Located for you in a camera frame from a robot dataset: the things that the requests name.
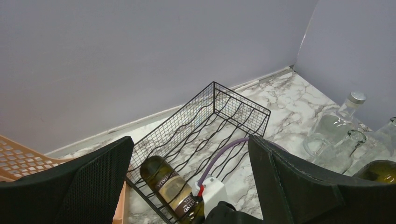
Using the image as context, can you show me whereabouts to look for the clear open glass bottle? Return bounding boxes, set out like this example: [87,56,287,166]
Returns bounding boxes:
[312,129,367,174]

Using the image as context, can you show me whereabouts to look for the dark green wine bottle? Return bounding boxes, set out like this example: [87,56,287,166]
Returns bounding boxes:
[353,160,396,184]

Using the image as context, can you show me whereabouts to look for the black wire wine rack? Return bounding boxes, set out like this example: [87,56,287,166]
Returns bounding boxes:
[127,82,271,224]

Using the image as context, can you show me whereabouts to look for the peach plastic file organizer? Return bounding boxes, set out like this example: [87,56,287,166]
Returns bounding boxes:
[0,136,130,224]

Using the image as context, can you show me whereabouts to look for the green labelled wine bottle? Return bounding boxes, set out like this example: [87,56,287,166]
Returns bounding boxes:
[140,155,205,224]

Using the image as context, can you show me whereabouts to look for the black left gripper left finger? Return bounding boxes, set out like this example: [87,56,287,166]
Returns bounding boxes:
[0,136,134,224]

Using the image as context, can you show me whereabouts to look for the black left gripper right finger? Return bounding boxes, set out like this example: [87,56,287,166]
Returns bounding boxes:
[248,135,396,224]

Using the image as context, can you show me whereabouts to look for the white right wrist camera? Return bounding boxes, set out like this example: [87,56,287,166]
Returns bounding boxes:
[188,175,230,216]

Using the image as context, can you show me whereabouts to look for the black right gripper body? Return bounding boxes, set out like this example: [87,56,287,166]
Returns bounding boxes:
[203,201,263,224]

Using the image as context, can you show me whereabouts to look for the clear glass bottle far right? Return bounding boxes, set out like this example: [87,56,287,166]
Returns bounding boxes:
[344,117,396,176]

